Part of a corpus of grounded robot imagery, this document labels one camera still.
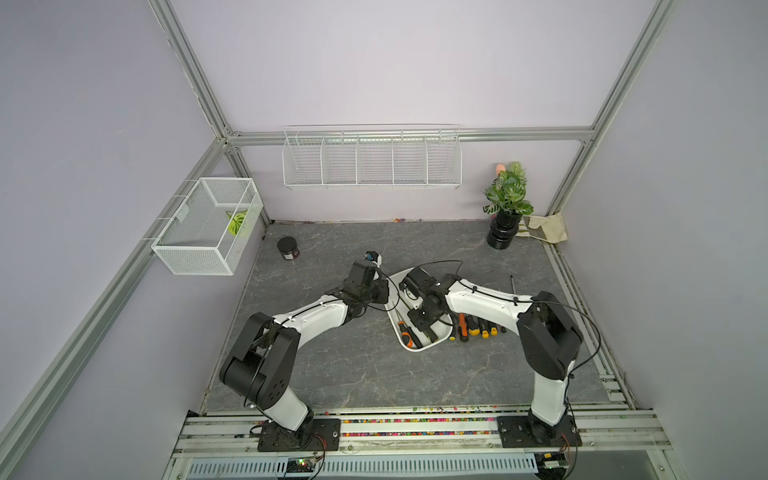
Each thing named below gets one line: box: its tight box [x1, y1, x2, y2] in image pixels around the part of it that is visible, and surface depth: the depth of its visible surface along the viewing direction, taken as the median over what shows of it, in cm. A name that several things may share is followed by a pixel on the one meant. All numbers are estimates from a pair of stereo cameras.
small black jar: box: [277, 236, 300, 261], surface depth 111 cm
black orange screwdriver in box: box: [398, 321, 413, 348], surface depth 90 cm
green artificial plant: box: [483, 161, 535, 215], surface depth 96 cm
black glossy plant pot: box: [487, 211, 523, 250], surface depth 110 cm
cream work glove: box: [527, 210, 568, 243], surface depth 122 cm
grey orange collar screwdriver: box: [397, 312, 413, 348], surface depth 90 cm
